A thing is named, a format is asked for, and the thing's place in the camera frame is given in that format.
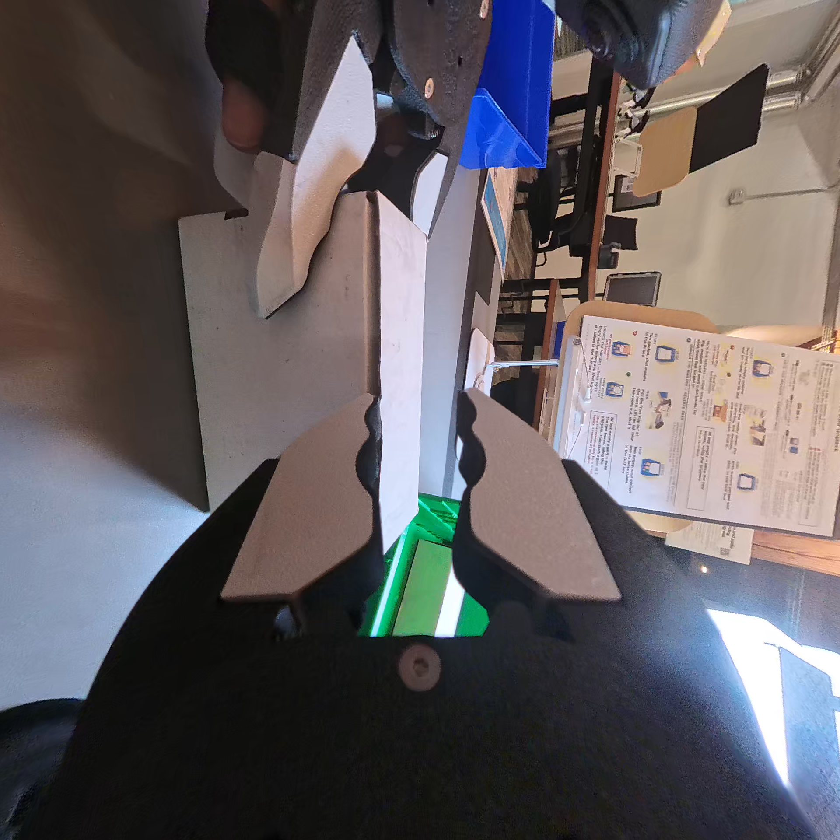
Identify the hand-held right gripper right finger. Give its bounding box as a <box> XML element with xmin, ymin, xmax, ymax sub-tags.
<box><xmin>453</xmin><ymin>388</ymin><xmax>621</xmax><ymax>603</ymax></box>

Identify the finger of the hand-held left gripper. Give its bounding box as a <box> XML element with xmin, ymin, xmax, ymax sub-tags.
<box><xmin>409</xmin><ymin>147</ymin><xmax>458</xmax><ymax>239</ymax></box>
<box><xmin>251</xmin><ymin>34</ymin><xmax>378</xmax><ymax>321</ymax></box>

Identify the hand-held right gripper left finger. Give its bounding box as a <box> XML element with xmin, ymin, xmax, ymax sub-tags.
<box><xmin>220</xmin><ymin>394</ymin><xmax>385</xmax><ymax>634</ymax></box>

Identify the white cardboard box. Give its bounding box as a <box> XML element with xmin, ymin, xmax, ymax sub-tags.
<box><xmin>178</xmin><ymin>190</ymin><xmax>429</xmax><ymax>531</ymax></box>

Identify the person's left hand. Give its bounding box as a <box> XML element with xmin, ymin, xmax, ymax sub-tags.
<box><xmin>213</xmin><ymin>66</ymin><xmax>271</xmax><ymax>155</ymax></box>

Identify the blue framed sign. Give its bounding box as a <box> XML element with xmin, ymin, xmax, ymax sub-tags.
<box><xmin>481</xmin><ymin>169</ymin><xmax>511</xmax><ymax>280</ymax></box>

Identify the blue plastic bin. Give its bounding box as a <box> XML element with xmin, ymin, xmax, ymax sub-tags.
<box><xmin>458</xmin><ymin>0</ymin><xmax>553</xmax><ymax>170</ymax></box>

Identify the green plastic bin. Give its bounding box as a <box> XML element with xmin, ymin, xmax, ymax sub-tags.
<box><xmin>357</xmin><ymin>493</ymin><xmax>492</xmax><ymax>639</ymax></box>

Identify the white plastic holder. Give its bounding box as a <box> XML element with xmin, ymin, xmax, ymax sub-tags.
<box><xmin>462</xmin><ymin>327</ymin><xmax>497</xmax><ymax>396</ymax></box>

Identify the white paper sheet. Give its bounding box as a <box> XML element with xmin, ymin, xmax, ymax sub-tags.
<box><xmin>665</xmin><ymin>520</ymin><xmax>753</xmax><ymax>567</ymax></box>

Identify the printed instruction sheet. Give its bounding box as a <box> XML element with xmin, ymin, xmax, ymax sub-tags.
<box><xmin>558</xmin><ymin>315</ymin><xmax>840</xmax><ymax>538</ymax></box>

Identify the wooden board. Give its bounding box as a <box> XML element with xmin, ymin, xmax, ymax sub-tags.
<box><xmin>541</xmin><ymin>301</ymin><xmax>840</xmax><ymax>536</ymax></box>

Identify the grey monitor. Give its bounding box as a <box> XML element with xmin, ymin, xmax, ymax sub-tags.
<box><xmin>604</xmin><ymin>271</ymin><xmax>662</xmax><ymax>307</ymax></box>

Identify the tan and black chair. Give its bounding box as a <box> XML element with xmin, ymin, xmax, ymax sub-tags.
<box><xmin>632</xmin><ymin>63</ymin><xmax>770</xmax><ymax>198</ymax></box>

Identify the metal wall pipe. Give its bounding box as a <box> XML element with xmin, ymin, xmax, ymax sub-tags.
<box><xmin>727</xmin><ymin>182</ymin><xmax>840</xmax><ymax>206</ymax></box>

